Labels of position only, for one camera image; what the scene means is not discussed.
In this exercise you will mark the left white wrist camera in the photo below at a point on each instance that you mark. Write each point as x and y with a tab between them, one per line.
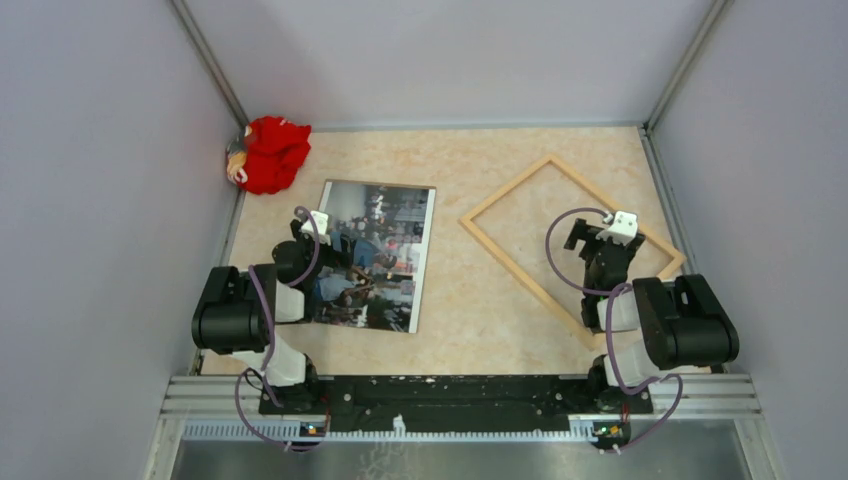
317	226

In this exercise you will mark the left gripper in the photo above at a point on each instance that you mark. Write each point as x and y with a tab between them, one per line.
344	257

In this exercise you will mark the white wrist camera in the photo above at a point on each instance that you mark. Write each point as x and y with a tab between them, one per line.
317	226
620	227

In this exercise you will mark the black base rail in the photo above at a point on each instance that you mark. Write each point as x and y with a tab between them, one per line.
451	403

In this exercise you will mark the red cloth doll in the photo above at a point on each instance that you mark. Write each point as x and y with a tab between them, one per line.
266	155

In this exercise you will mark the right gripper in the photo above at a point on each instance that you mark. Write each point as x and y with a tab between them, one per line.
587	232

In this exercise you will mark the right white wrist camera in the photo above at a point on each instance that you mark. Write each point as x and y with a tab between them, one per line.
620	227

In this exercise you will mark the printed photo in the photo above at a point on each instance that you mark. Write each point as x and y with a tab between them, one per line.
391	224

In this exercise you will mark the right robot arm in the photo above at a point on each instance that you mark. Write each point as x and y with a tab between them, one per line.
681	322

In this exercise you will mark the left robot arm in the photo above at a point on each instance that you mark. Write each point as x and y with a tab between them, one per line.
238	312

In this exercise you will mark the wooden picture frame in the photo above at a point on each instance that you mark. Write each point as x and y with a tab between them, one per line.
516	226

